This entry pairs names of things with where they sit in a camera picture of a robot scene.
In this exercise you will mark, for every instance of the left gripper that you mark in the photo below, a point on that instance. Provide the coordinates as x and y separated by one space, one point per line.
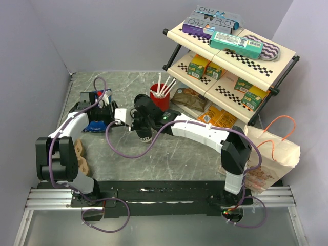
111 114

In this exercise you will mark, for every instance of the purple toothpaste box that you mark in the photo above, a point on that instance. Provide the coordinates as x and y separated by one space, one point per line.
202 28

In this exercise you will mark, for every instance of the cardboard cup carrier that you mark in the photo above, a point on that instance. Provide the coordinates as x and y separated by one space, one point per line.
80 154

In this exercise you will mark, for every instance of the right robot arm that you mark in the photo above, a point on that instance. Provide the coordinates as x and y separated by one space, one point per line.
231 144

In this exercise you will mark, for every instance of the white wrapped straws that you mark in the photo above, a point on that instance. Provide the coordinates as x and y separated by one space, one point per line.
164 89

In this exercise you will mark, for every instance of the red straw holder cup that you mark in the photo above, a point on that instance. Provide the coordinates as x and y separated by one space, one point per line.
163 102

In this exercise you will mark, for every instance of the black paper coffee cup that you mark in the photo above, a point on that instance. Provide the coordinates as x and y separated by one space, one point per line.
145 135

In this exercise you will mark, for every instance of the orange snack packet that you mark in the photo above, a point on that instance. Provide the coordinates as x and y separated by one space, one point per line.
217 116

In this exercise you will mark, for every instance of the green yellow box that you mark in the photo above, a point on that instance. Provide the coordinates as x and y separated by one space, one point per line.
242 85
254 98
197 66
215 71

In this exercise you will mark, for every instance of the brown paper takeout bag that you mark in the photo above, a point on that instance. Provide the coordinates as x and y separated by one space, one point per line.
279 156

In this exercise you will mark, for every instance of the blue grey toothpaste box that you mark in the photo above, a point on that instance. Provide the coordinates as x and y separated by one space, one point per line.
220 13

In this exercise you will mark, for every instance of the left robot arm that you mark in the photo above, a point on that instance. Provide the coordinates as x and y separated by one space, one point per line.
56 160

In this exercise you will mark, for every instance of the teal toothpaste box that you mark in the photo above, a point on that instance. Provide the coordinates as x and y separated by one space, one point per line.
238 45

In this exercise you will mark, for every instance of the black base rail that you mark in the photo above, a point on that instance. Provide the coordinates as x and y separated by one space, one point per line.
154 198

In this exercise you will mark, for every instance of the blue Doritos chip bag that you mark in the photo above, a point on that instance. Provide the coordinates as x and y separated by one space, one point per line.
99 126

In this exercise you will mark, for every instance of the brown snack bag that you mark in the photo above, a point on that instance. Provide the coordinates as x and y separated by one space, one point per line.
189 98

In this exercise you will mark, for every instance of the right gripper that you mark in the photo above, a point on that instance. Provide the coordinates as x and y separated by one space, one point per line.
131 121

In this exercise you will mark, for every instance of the green yellow box right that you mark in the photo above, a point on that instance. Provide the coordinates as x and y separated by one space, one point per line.
254 98

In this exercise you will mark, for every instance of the green yellow box far left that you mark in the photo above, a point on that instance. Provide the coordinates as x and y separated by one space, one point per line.
197 66

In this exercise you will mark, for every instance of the purple wavy sleep mask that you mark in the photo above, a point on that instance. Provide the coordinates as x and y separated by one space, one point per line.
270 52

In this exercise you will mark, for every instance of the cream two-tier shelf rack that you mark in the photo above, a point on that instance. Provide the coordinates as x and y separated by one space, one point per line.
266 75

